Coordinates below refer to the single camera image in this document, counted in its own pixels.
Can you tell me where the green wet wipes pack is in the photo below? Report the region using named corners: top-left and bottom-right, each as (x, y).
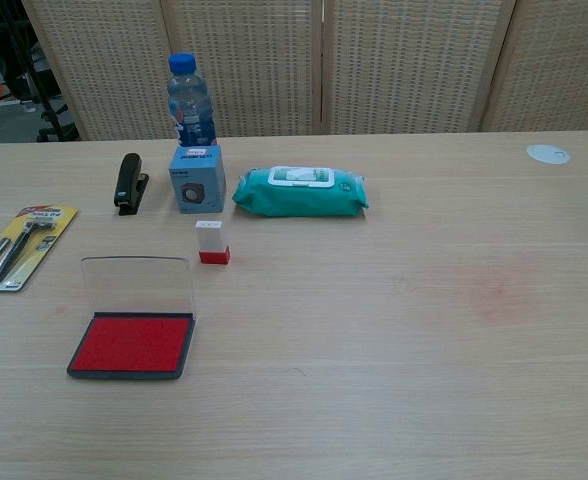
top-left (231, 165), bottom-right (370, 219)

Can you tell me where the blue speaker box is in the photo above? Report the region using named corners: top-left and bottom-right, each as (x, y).
top-left (167, 145), bottom-right (228, 215)

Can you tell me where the water bottle blue cap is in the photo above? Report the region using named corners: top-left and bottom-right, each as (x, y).
top-left (167, 52), bottom-right (219, 149)

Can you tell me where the black stapler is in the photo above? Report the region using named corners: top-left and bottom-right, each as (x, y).
top-left (112, 153), bottom-right (151, 217)

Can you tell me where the small red white object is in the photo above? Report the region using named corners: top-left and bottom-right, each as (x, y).
top-left (193, 218), bottom-right (233, 266)

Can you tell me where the wicker folding screen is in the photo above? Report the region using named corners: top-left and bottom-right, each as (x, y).
top-left (21, 0), bottom-right (588, 142)

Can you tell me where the black tripod stand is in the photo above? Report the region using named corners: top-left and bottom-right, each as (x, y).
top-left (0, 0), bottom-right (81, 144)

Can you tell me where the razor in yellow blister pack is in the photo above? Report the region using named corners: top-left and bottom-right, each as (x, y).
top-left (0, 204), bottom-right (79, 293)

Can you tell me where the red ink pad clear lid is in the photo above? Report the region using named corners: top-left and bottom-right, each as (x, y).
top-left (66, 256), bottom-right (196, 381)

